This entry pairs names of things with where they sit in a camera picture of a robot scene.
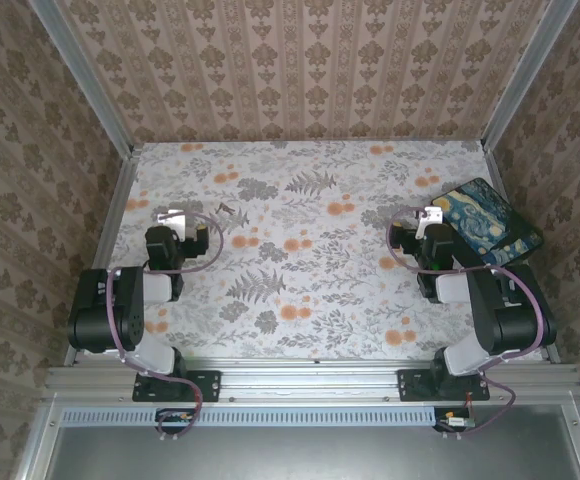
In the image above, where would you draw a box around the floral table cover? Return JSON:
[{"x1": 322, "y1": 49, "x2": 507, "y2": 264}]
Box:
[{"x1": 84, "y1": 140, "x2": 546, "y2": 361}]

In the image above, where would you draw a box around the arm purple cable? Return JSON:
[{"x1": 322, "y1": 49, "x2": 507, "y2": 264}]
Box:
[
  {"x1": 387, "y1": 207, "x2": 546, "y2": 441},
  {"x1": 105, "y1": 212, "x2": 225, "y2": 442}
]

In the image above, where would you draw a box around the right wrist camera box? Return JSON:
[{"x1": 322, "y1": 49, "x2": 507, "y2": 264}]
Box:
[{"x1": 416, "y1": 205, "x2": 444, "y2": 239}]

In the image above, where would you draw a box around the slotted grey cable duct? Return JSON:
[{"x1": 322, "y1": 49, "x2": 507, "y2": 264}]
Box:
[{"x1": 61, "y1": 405, "x2": 439, "y2": 428}]

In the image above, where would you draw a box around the aluminium mounting rail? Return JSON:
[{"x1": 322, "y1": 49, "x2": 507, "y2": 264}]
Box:
[{"x1": 42, "y1": 357, "x2": 580, "y2": 406}]

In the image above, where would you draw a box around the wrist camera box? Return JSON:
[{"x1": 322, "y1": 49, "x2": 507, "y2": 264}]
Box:
[
  {"x1": 157, "y1": 209, "x2": 187, "y2": 242},
  {"x1": 416, "y1": 205, "x2": 444, "y2": 239}
]

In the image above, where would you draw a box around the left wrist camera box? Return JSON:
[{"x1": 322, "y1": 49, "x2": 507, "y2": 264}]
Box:
[{"x1": 157, "y1": 209, "x2": 187, "y2": 242}]

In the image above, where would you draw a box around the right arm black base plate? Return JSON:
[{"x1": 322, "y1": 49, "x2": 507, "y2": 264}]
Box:
[{"x1": 397, "y1": 368, "x2": 491, "y2": 403}]

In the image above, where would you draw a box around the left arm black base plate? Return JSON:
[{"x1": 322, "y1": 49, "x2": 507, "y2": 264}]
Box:
[{"x1": 132, "y1": 369, "x2": 221, "y2": 403}]

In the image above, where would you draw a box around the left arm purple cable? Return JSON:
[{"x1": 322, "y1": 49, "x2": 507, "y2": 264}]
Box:
[{"x1": 105, "y1": 212, "x2": 225, "y2": 442}]

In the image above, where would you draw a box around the aluminium side rail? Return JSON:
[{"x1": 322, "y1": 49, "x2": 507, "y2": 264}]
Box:
[
  {"x1": 483, "y1": 144, "x2": 564, "y2": 365},
  {"x1": 63, "y1": 147, "x2": 142, "y2": 366}
]

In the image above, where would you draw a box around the grey metal panel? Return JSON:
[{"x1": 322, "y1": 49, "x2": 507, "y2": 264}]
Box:
[{"x1": 14, "y1": 404, "x2": 580, "y2": 480}]

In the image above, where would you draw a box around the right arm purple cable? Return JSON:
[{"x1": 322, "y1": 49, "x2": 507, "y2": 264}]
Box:
[{"x1": 387, "y1": 207, "x2": 546, "y2": 441}]

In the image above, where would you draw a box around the aluminium frame post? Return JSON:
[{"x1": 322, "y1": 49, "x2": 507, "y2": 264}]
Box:
[
  {"x1": 480, "y1": 0, "x2": 580, "y2": 151},
  {"x1": 27, "y1": 0, "x2": 137, "y2": 157}
]

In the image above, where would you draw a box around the black box with painting print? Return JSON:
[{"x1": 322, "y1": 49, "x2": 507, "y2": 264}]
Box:
[{"x1": 429, "y1": 176, "x2": 545, "y2": 269}]

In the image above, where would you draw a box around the black connector board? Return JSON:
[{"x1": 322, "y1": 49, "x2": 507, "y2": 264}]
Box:
[
  {"x1": 433, "y1": 405, "x2": 475, "y2": 441},
  {"x1": 155, "y1": 407, "x2": 197, "y2": 444}
]

